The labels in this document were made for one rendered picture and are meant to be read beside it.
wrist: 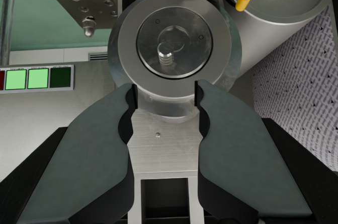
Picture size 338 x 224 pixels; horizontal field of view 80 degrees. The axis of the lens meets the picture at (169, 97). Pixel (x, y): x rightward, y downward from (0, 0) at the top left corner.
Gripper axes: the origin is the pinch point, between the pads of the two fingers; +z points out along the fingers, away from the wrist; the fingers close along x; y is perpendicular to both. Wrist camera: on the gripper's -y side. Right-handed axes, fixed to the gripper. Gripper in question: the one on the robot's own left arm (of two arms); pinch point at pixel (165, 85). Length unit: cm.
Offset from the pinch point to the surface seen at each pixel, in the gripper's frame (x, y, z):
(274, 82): 18.5, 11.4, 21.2
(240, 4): 6.6, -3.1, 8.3
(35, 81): -36, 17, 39
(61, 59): -161, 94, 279
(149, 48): -1.6, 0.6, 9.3
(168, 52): 0.3, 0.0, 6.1
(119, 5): -5.2, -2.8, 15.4
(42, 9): -134, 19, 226
